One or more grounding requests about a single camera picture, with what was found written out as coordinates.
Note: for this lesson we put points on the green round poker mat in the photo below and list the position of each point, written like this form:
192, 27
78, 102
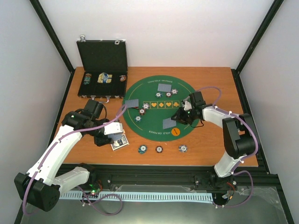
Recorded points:
151, 125

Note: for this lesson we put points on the purple chip stack on table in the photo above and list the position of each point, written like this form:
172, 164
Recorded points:
183, 148

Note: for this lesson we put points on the teal chip stack on table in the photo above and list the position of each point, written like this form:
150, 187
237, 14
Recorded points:
142, 149

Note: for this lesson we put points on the face-down cards bottom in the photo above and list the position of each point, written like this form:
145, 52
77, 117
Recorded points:
169, 123

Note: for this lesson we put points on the brown chip top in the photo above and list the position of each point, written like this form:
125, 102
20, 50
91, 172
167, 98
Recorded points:
168, 94

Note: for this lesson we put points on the purple chip top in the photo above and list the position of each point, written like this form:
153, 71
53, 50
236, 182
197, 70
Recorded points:
174, 91

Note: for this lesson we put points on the face-down cards top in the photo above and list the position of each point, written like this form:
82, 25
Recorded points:
164, 87

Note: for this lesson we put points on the yellow card box in case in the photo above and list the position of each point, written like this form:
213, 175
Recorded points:
104, 78

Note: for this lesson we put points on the chip row in case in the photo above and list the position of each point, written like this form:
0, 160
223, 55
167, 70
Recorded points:
87, 79

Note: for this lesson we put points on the face-down cards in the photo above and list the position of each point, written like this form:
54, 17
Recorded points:
169, 123
164, 87
132, 103

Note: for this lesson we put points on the black poker chip case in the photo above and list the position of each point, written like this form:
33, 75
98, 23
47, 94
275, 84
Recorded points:
105, 66

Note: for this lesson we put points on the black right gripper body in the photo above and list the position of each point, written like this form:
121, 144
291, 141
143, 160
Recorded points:
187, 117

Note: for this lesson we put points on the light blue cable duct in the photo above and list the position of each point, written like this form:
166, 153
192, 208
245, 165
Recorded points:
153, 197

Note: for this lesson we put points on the red chip in case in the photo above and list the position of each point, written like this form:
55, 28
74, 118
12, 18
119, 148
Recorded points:
123, 78

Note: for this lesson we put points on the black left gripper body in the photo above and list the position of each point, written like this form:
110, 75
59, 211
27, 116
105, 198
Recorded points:
100, 141

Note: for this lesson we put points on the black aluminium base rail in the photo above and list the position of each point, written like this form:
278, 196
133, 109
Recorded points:
197, 178

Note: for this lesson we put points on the brown chip stack on table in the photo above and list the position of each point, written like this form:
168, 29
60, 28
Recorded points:
159, 149

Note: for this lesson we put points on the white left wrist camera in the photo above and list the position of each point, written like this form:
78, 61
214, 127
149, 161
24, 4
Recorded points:
113, 128

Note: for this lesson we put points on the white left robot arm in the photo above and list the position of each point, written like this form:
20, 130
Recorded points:
40, 186

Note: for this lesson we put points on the blue card box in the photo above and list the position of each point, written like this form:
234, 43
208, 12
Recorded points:
122, 142

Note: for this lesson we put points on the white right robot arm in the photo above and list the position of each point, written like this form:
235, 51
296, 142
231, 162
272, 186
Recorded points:
239, 133

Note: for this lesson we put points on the teal chip top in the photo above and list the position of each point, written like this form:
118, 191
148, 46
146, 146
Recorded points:
158, 95

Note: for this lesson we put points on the orange big blind button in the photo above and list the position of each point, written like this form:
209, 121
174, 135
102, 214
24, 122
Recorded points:
175, 131

